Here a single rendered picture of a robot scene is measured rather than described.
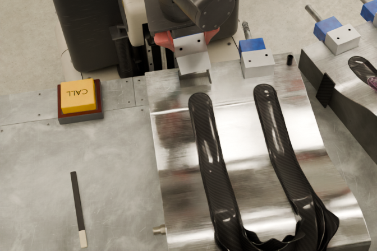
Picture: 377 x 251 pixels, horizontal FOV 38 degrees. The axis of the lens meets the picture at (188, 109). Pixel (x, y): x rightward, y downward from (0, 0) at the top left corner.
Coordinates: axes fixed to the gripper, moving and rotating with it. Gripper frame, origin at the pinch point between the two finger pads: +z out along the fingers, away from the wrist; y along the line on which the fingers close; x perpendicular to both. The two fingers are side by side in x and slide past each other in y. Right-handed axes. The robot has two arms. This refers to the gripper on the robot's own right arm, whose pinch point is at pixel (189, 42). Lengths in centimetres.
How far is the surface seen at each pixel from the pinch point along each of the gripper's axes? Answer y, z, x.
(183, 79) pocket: -2.7, 10.6, -0.1
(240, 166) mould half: 3.6, 6.4, -19.8
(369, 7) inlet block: 34.5, 16.2, 10.1
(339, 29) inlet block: 26.8, 13.1, 4.7
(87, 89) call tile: -20.0, 11.5, 2.6
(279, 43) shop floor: 32, 113, 69
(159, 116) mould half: -7.3, 6.4, -8.5
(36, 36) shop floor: -63, 104, 92
